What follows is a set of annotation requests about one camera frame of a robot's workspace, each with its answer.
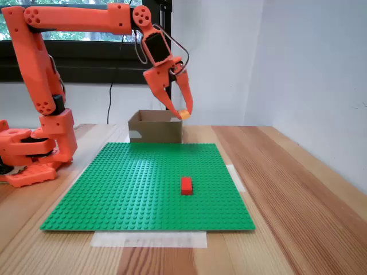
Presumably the black table clamp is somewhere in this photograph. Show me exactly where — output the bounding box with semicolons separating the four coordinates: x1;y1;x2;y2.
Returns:
0;157;18;176

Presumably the short translucent tape strip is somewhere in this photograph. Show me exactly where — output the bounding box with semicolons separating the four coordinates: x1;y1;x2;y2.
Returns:
225;164;246;193

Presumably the black window frame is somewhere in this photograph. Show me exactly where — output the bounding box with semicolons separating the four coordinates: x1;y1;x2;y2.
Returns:
0;0;161;85

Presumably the thin black hanging cable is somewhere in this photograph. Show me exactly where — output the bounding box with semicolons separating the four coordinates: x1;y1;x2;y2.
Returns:
107;82;114;124

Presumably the wide translucent tape strip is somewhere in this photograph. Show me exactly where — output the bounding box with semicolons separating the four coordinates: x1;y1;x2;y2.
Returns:
90;230;208;249

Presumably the green lego baseplate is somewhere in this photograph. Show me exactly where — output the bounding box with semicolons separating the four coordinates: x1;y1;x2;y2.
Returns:
39;142;256;232

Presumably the red lego block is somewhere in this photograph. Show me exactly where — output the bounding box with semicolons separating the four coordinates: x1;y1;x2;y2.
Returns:
181;176;194;196

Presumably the open cardboard box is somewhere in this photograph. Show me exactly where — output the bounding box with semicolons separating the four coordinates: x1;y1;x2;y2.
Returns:
127;109;184;144

